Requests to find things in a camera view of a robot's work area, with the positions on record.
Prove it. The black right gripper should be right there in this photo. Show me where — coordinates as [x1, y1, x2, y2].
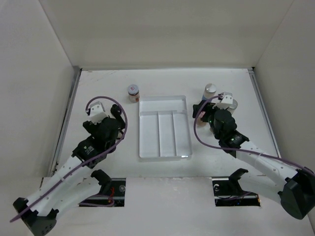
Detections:
[192, 100, 228, 140]

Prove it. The silver cap blue label bottle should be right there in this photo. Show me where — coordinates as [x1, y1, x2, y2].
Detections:
[202, 84, 217, 100]

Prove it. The white lid orange label jar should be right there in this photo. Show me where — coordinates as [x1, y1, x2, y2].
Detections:
[127, 84, 140, 103]

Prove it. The pink lid spice jar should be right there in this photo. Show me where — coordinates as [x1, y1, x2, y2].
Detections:
[197, 112, 205, 123]

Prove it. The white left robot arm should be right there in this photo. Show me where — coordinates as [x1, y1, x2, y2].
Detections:
[11, 102, 127, 236]

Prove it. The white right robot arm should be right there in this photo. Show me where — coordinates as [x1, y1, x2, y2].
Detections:
[192, 101, 315, 220]

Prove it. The white compartment organizer tray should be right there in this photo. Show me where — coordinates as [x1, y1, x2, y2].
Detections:
[139, 95, 192, 162]

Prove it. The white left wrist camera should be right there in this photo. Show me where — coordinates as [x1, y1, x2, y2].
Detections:
[86, 101, 108, 124]

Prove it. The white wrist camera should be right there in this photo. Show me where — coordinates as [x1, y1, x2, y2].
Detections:
[86, 101, 108, 124]
[215, 92, 233, 110]

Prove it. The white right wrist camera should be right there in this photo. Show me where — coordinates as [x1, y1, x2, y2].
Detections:
[215, 92, 233, 110]

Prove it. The left aluminium table rail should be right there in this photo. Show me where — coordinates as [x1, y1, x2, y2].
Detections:
[47, 66, 82, 176]

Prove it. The aluminium table rail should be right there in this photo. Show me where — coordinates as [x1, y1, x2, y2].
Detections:
[47, 66, 82, 176]
[248, 67, 281, 157]

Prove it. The right aluminium table rail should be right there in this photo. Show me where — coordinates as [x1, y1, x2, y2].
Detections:
[248, 67, 281, 157]

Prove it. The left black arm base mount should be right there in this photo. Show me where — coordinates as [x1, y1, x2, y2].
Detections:
[91, 170, 112, 195]

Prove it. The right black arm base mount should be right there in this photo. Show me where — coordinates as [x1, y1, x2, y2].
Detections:
[228, 168, 249, 196]

